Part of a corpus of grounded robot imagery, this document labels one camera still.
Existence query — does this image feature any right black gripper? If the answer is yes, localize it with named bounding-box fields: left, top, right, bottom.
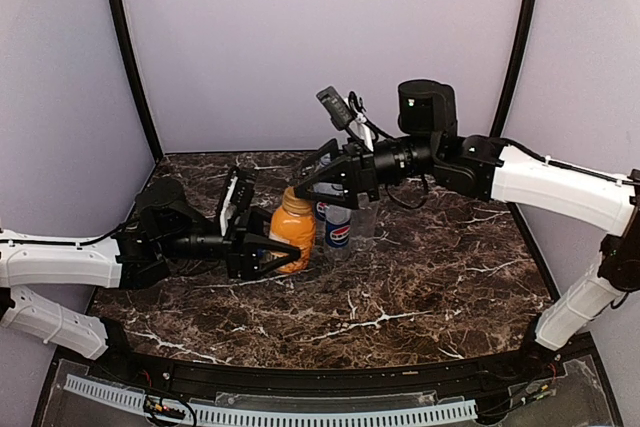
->
left=292, top=134, right=440, bottom=209

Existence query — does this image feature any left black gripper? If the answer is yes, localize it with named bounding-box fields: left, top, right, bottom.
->
left=158, top=205, right=301, bottom=280

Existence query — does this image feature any orange juice bottle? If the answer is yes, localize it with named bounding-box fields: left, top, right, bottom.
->
left=269, top=187, right=316, bottom=274

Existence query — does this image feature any blue label water bottle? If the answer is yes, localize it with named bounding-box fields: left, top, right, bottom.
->
left=312, top=155, right=334, bottom=222

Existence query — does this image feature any clear plastic bottle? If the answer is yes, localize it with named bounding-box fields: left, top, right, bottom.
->
left=351, top=193, right=379, bottom=252

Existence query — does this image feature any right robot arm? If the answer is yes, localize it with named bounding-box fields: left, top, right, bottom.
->
left=294, top=79, right=639, bottom=381

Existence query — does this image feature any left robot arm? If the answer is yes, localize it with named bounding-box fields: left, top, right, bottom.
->
left=1, top=173, right=301, bottom=383

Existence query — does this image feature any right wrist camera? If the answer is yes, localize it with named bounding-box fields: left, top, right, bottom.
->
left=316, top=86, right=374, bottom=152

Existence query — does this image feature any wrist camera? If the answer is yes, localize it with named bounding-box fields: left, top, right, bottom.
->
left=316, top=86, right=374, bottom=152
left=215, top=166, right=257, bottom=237

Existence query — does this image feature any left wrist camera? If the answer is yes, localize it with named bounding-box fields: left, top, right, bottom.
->
left=215, top=166, right=257, bottom=237

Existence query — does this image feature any black front rail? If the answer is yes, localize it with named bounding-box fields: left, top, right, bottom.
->
left=92, top=352, right=553, bottom=398

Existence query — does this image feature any white slotted cable duct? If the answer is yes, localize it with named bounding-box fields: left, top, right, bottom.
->
left=63, top=374, right=477, bottom=426

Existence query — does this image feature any right black frame post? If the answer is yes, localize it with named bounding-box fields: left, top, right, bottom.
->
left=490, top=0, right=536, bottom=137

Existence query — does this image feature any black frame post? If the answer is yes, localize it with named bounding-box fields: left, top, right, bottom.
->
left=108, top=0, right=164, bottom=163
left=490, top=0, right=536, bottom=137

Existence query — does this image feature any left black frame post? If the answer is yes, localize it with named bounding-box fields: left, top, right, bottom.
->
left=108, top=0, right=164, bottom=163

